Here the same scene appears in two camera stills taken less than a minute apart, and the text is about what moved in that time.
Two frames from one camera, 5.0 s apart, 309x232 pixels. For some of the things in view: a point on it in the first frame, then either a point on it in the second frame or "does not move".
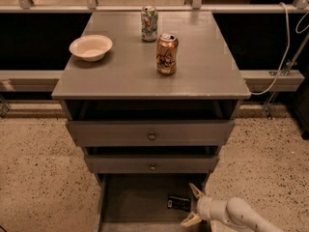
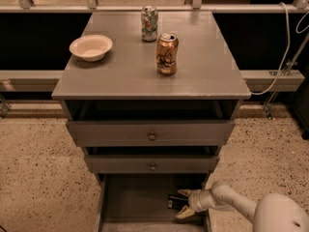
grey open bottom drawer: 150,202 does not move
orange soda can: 167,48 does not move
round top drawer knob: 152,136 does not move
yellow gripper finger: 197,192 to 186,191
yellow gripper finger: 193,218 to 184,212
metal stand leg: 268,107 does not move
